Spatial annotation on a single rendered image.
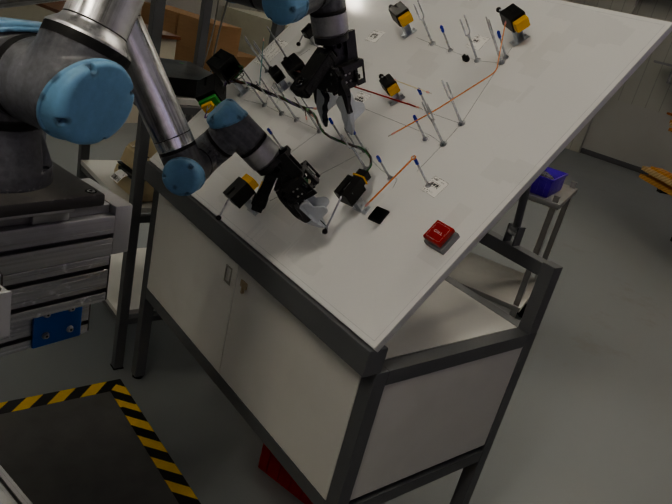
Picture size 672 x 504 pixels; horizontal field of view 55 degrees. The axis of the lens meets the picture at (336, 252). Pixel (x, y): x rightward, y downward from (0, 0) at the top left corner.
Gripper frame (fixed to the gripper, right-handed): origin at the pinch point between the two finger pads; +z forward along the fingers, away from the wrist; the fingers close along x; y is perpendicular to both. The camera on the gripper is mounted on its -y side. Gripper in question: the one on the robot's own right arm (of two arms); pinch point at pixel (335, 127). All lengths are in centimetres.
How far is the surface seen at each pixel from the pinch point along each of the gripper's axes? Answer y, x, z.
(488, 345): 15, -30, 58
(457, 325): 15, -20, 57
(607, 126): 795, 334, 388
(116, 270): -20, 134, 89
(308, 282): -16.0, -1.8, 32.7
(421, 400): -8, -28, 61
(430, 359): -5, -29, 49
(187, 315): -25, 57, 69
